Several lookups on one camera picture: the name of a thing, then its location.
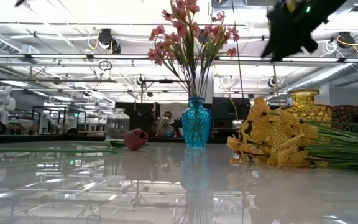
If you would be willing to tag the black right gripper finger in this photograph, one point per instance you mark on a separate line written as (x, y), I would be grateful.
(278, 37)
(311, 43)

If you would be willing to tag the yellow artificial flower bunch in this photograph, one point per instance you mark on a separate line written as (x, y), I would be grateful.
(275, 140)
(291, 5)

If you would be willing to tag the pink artificial flower bunch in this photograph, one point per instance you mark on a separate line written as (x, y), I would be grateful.
(219, 31)
(157, 56)
(180, 28)

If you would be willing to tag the yellow glass vase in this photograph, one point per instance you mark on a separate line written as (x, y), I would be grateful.
(304, 105)

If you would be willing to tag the clear glass vase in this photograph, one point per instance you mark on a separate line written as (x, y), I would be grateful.
(117, 124)

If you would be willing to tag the blue glass vase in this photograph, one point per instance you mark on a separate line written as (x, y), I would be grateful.
(196, 124)

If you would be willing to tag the overhead rig crossbar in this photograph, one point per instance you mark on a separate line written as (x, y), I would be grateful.
(322, 59)

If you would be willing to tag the patterned tapestry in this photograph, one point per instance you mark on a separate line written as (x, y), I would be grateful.
(348, 113)

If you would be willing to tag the black cabinet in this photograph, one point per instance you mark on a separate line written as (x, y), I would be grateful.
(225, 115)

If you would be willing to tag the black light stand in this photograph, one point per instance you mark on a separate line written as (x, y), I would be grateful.
(166, 81)

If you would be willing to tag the white robot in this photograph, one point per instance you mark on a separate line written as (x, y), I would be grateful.
(2, 102)

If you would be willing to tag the black cage frame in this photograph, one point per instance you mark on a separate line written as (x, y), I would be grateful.
(57, 107)

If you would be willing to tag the black table frame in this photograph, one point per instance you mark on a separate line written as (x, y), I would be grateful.
(26, 138)

